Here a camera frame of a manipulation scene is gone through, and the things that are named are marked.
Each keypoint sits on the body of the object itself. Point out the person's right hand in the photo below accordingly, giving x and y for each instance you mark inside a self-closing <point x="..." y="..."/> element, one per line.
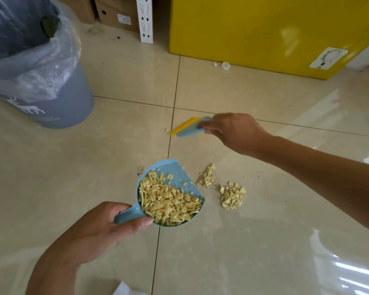
<point x="236" y="135"/>

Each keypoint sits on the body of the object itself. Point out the person's left hand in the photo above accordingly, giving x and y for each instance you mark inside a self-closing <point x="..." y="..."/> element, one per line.
<point x="92" y="233"/>

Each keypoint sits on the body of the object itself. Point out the person's left thumb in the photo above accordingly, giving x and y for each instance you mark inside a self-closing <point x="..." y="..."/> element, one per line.
<point x="134" y="226"/>

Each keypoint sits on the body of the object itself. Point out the person's right fingers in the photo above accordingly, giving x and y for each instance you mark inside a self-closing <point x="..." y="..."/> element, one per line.
<point x="209" y="125"/>

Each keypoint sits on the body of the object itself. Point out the blue and yellow hand brush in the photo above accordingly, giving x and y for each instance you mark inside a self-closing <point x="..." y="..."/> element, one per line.
<point x="189" y="127"/>

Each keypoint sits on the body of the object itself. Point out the blue plastic dustpan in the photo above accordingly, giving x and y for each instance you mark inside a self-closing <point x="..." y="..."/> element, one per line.
<point x="169" y="190"/>

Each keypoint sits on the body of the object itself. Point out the person's left forearm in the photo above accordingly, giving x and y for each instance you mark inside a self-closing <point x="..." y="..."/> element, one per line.
<point x="52" y="274"/>

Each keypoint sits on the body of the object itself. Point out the person's right forearm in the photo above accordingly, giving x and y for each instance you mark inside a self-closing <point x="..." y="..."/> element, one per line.
<point x="323" y="178"/>

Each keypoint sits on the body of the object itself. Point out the pile of yellow crumbs in dustpan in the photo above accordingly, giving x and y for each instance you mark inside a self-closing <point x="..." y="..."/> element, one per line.
<point x="167" y="204"/>

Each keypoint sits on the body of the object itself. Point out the small heap of spilled yellow crumbs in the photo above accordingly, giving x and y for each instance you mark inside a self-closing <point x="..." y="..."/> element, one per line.
<point x="207" y="177"/>

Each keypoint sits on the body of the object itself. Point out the white bottle cap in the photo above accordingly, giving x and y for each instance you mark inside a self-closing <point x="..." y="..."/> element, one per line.
<point x="225" y="66"/>

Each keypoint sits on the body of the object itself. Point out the white paper scrap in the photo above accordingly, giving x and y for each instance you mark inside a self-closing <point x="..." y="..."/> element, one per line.
<point x="124" y="289"/>

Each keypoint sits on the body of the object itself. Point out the large heap of spilled yellow crumbs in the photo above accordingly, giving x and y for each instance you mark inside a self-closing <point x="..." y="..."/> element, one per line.
<point x="232" y="195"/>

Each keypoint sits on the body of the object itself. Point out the yellow cabinet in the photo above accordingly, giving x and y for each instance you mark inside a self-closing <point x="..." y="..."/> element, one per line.
<point x="273" y="30"/>

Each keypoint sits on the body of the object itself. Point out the white sticker with pictogram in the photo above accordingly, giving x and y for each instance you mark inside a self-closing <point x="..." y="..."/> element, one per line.
<point x="328" y="58"/>

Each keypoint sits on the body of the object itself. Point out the grey trash bin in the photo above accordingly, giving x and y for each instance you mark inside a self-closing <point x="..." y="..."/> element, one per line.
<point x="61" y="104"/>

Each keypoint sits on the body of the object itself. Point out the brown cardboard box with label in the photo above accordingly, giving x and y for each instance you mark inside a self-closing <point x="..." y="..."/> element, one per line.
<point x="116" y="13"/>

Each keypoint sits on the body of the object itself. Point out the plain brown cardboard box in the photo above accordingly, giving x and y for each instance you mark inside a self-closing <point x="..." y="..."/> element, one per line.
<point x="80" y="7"/>

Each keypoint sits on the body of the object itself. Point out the clear plastic bin liner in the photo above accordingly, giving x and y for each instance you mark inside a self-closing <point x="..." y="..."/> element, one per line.
<point x="40" y="58"/>

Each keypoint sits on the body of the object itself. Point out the white perforated metal post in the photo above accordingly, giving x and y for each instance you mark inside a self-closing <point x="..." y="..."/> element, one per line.
<point x="145" y="19"/>

